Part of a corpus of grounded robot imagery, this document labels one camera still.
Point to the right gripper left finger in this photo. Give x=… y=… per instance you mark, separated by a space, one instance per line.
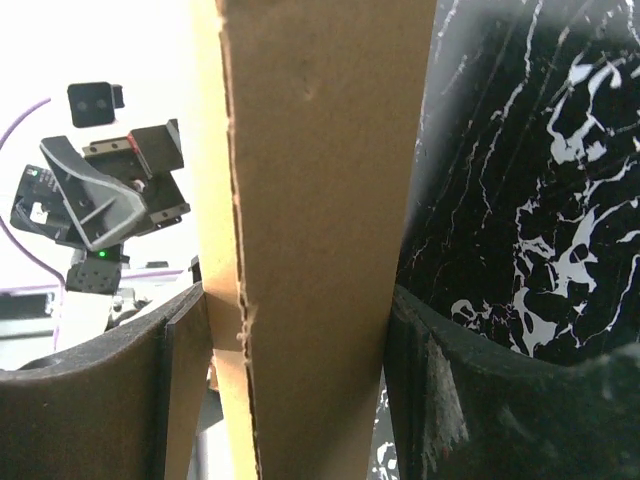
x=124 y=405

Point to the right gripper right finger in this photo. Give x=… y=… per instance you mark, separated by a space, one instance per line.
x=464 y=407

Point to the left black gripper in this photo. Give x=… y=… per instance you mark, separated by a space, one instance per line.
x=124 y=185

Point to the cardboard box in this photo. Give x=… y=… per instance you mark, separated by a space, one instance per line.
x=302 y=123

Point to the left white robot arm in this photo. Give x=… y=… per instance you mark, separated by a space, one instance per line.
x=22 y=280

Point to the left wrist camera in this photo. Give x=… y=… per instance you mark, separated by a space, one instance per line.
x=93 y=104

